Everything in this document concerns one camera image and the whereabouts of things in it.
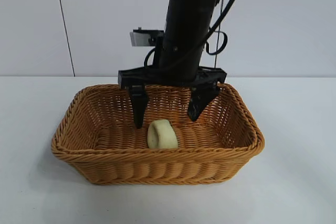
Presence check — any brown woven wicker basket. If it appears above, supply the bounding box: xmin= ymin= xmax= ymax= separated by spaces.
xmin=51 ymin=82 xmax=266 ymax=186

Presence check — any curled black cable strap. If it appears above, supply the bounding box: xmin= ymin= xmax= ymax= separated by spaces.
xmin=204 ymin=31 xmax=228 ymax=56

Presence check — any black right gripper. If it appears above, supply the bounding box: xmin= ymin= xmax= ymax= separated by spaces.
xmin=118 ymin=35 xmax=227 ymax=130

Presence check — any pale yellow egg yolk pastry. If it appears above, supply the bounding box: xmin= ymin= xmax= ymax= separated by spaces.
xmin=146 ymin=119 xmax=180 ymax=150

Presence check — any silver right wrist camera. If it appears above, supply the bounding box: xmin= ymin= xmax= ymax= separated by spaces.
xmin=129 ymin=30 xmax=158 ymax=48

